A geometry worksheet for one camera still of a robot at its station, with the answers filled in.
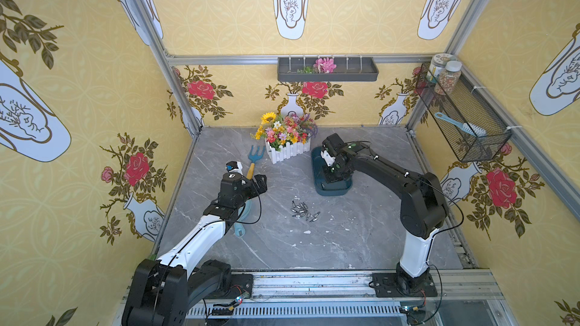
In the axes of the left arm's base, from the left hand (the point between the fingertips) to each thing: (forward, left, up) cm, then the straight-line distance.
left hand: (249, 179), depth 87 cm
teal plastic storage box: (+2, -30, -10) cm, 32 cm away
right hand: (+3, -33, -3) cm, 34 cm away
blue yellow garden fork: (+20, +1, -13) cm, 24 cm away
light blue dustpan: (-16, +3, -9) cm, 19 cm away
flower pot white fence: (+18, -15, +3) cm, 24 cm away
